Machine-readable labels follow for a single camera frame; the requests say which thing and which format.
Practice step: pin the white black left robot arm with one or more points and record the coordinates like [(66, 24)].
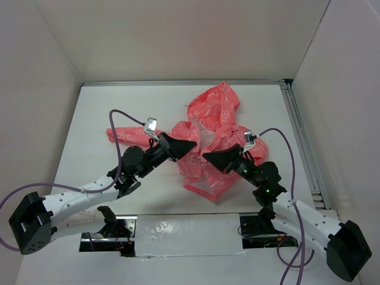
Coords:
[(39, 220)]

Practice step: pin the aluminium frame rail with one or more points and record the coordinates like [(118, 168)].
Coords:
[(267, 107)]

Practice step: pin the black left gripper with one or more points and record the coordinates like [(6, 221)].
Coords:
[(174, 148)]

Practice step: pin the pink hooded jacket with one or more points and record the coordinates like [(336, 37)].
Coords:
[(212, 125)]

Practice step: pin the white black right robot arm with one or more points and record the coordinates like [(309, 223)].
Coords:
[(343, 245)]

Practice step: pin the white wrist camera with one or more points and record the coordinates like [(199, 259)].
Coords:
[(150, 127), (250, 138)]

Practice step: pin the silver base rail with tape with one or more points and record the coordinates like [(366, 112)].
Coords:
[(200, 235)]

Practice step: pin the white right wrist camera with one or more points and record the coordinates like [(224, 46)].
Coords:
[(250, 138)]

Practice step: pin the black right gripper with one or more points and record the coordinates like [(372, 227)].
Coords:
[(225, 160)]

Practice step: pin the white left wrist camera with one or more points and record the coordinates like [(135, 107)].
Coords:
[(150, 127)]

